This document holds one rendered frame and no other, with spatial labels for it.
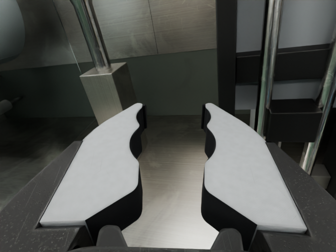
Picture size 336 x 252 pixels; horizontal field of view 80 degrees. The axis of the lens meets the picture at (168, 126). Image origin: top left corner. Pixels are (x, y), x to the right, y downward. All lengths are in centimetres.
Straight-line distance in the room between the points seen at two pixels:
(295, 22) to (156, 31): 51
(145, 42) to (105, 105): 28
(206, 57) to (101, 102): 36
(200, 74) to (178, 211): 45
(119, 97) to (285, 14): 38
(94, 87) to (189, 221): 38
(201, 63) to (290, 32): 48
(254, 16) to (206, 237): 37
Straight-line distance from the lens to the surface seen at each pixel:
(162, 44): 71
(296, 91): 28
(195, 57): 70
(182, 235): 45
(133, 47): 75
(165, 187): 53
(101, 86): 52
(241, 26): 25
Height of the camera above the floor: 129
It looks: 32 degrees down
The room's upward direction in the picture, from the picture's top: 11 degrees counter-clockwise
